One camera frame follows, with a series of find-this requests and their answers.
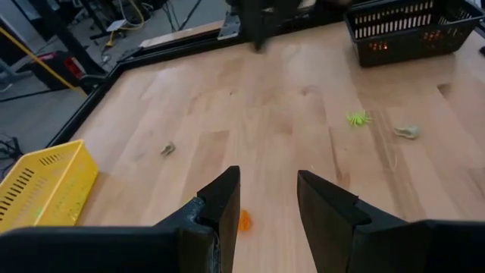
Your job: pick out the black computer case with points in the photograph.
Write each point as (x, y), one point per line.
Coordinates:
(57, 70)

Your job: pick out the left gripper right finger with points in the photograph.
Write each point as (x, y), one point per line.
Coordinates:
(326, 212)

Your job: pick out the black plastic basket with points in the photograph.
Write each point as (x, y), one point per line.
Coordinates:
(401, 53)

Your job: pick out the green plastic spider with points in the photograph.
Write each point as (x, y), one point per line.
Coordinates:
(358, 118)

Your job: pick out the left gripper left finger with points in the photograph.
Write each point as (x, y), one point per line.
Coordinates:
(216, 212)

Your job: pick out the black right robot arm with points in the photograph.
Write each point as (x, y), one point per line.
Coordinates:
(261, 22)

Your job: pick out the yellow plastic basket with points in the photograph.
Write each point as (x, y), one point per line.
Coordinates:
(49, 186)

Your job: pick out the orange translucent pumpkin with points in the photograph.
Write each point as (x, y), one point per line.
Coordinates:
(432, 36)
(244, 220)

